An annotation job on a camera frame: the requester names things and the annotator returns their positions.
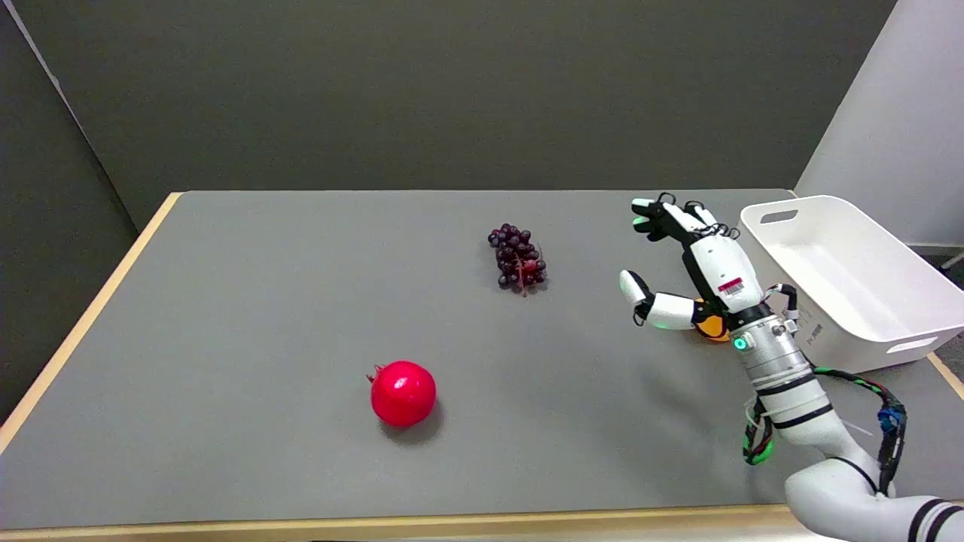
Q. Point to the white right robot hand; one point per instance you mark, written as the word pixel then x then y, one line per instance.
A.
pixel 724 271

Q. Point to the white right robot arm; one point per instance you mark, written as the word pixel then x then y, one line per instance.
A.
pixel 798 406

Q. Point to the white plastic bin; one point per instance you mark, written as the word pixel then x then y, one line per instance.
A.
pixel 843 278

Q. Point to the dark purple grape bunch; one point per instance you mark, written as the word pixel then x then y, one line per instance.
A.
pixel 517 258

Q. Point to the red pomegranate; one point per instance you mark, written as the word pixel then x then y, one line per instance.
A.
pixel 404 394

